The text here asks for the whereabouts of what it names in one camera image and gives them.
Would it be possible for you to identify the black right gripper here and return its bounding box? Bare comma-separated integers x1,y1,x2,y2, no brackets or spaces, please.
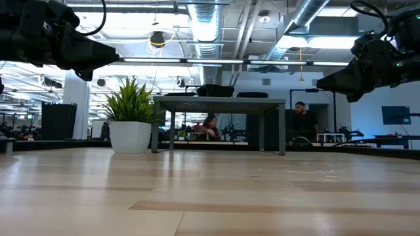
316,29,403,103

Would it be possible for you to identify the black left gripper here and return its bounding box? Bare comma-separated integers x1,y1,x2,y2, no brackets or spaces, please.
19,0,120,82

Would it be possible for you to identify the black leaf-shaped plate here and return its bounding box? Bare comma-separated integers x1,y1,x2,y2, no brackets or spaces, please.
236,91,270,99

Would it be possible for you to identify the black square wavy plate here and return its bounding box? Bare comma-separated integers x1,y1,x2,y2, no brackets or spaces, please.
196,83,236,98

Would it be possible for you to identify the small white table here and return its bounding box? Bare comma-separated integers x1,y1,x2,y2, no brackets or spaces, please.
316,132,342,144

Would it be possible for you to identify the person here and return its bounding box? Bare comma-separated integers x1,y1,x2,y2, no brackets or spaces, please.
290,101,319,145
100,121,112,142
198,113,223,142

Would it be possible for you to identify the black cabinet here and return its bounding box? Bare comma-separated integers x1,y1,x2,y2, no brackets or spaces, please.
41,102,78,141

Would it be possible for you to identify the black ceiling-hung device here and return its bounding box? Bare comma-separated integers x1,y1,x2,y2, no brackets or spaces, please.
149,30,167,49

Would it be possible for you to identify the green plant in white pot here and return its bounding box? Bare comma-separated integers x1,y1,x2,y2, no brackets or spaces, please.
102,77,165,155

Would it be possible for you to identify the long ceiling light strip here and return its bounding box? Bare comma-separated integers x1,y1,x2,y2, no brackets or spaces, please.
119,57,349,68

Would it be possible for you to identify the grey perforated metal shelf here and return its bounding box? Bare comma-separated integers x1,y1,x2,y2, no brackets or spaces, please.
151,95,287,156

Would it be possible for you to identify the dark wall monitor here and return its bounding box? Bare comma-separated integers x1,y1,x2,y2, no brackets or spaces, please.
381,105,412,126

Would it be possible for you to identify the silver ventilation duct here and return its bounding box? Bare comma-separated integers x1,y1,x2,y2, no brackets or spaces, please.
262,0,331,66
186,0,227,86

